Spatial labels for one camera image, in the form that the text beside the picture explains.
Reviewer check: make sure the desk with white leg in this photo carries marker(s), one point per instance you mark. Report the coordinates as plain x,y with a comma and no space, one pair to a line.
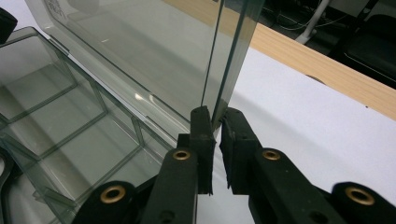
311,25

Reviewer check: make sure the light wooden table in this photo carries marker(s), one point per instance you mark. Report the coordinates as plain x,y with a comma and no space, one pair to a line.
311,59

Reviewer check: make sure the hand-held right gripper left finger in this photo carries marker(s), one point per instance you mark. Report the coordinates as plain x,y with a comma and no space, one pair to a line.
183,174

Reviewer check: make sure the black folding chair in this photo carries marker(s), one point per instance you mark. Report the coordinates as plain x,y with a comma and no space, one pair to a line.
373,53

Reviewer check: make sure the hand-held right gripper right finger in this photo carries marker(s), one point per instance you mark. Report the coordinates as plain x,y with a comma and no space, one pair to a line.
249,168

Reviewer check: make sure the clear grey compartment storage box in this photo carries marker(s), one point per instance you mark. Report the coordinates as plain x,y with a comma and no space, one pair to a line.
93,124

